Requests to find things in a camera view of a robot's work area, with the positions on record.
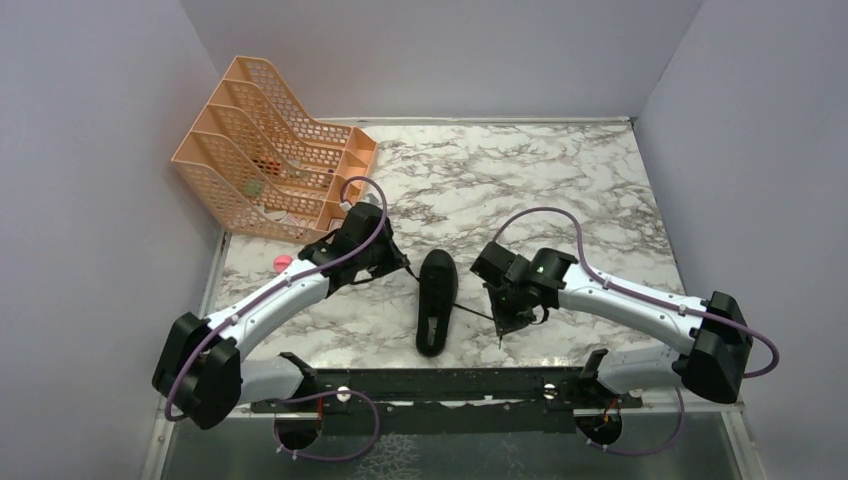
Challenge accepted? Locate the black canvas sneaker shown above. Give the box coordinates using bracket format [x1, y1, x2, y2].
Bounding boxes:
[415, 249, 459, 357]

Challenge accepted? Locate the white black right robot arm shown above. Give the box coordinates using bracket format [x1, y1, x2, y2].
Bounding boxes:
[471, 242, 753, 407]

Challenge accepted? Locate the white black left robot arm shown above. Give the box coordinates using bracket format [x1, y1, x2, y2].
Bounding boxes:
[152, 202, 408, 430]

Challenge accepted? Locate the pink capped small bottle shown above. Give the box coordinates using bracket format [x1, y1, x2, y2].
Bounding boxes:
[272, 255, 293, 274]

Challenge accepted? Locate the orange plastic file organizer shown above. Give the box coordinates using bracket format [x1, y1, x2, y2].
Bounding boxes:
[172, 56, 378, 244]

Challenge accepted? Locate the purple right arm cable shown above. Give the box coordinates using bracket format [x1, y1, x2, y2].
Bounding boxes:
[491, 206, 780, 458]

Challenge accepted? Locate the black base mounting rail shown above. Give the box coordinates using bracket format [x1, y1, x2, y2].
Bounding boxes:
[249, 366, 642, 436]

